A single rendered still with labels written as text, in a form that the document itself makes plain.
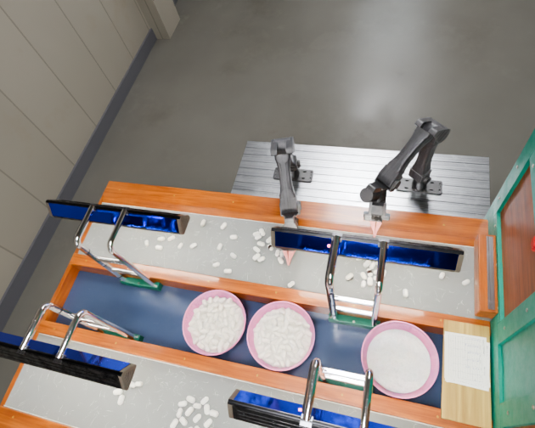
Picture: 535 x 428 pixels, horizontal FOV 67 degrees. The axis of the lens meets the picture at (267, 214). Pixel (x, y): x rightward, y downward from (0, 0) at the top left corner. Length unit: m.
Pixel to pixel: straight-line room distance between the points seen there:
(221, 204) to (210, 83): 1.95
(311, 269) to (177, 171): 1.73
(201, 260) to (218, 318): 0.29
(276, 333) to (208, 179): 1.64
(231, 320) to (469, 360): 0.88
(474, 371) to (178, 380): 1.07
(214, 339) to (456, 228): 1.08
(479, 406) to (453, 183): 0.95
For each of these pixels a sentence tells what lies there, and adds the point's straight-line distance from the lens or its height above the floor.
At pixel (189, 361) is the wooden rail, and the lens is 1.71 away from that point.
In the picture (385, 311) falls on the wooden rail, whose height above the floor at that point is 0.76.
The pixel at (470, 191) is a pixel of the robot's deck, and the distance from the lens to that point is 2.04.
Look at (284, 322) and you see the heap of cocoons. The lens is 1.68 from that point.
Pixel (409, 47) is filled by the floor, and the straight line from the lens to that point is 3.73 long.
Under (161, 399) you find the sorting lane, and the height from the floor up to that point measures 0.74.
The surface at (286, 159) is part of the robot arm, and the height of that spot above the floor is 1.07.
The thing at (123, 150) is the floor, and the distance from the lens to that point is 3.54.
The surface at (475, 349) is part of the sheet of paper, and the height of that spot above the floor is 0.78.
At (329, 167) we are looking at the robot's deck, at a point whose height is 0.67.
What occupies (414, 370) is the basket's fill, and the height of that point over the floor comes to 0.73.
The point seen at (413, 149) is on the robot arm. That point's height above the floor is 1.07.
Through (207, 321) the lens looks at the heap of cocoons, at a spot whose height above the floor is 0.74.
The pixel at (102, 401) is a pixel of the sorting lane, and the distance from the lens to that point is 1.87.
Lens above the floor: 2.33
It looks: 58 degrees down
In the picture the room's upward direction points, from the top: 20 degrees counter-clockwise
